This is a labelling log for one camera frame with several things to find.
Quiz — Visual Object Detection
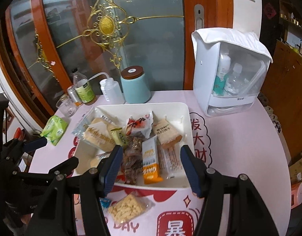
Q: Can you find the white plastic tray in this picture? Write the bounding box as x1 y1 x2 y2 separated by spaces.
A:
73 102 194 188

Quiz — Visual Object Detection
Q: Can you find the beige cracker pack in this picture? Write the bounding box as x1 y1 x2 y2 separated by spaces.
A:
152 119 182 149

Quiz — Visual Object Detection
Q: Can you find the green label glass bottle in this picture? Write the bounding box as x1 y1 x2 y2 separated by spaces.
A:
72 68 97 105

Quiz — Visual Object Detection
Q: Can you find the large bread cake pack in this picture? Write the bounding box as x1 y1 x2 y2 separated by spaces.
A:
72 112 116 152

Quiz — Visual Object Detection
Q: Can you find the blue white snack pack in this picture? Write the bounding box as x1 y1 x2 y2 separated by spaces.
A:
100 198 111 210

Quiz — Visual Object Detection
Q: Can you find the clear drinking glass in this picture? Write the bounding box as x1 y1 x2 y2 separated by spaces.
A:
56 94 77 117

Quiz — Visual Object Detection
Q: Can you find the green tissue pack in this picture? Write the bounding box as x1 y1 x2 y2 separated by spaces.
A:
40 115 68 146

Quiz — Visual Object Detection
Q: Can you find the light blue canister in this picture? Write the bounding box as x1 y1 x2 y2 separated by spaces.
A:
121 65 151 104

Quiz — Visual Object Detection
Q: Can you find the clear wafer snack pack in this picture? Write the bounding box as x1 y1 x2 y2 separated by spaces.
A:
157 145 182 180

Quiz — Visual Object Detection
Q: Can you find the white dispenser box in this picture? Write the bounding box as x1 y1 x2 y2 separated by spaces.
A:
192 28 273 117

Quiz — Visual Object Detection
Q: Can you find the small metal can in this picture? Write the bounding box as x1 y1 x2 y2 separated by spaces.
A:
67 85 83 107

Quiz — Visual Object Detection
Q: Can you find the small green snack pack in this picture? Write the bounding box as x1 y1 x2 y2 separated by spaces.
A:
110 128 128 149

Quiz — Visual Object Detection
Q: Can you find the red edged nut pack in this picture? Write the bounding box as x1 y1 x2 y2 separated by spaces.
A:
120 136 145 185

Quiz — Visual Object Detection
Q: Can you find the puffed rice snack pack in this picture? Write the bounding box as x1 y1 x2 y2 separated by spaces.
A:
108 191 154 224

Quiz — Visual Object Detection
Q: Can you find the white squeeze bottle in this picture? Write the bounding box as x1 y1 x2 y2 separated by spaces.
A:
89 72 125 105

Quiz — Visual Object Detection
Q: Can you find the cardboard box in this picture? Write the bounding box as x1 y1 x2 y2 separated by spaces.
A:
289 158 302 184

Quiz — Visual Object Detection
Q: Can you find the wooden cabinet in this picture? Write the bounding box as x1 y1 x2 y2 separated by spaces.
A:
260 0 302 163

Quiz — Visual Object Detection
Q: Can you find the pink cartoon table mat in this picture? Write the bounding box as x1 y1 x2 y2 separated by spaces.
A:
28 90 292 236

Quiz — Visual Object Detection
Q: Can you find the white orange oats bar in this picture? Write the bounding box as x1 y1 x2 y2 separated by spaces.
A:
142 135 163 185

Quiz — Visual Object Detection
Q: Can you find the red white snack pack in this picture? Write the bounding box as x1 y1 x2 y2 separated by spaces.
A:
125 111 154 139

